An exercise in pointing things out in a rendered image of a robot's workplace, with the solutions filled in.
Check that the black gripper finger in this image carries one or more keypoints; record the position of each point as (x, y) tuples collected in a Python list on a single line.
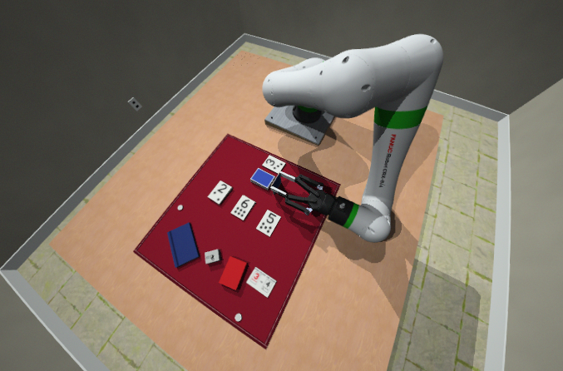
[(289, 198), (300, 181)]

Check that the blue-backed playing card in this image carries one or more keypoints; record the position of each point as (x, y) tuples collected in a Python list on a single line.
[(262, 177)]

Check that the blue notebook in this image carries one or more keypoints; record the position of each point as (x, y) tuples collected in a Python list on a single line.
[(182, 244)]

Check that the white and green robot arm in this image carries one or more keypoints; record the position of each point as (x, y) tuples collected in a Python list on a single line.
[(398, 80)]

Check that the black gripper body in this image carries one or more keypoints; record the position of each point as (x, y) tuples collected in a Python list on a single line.
[(321, 206)]

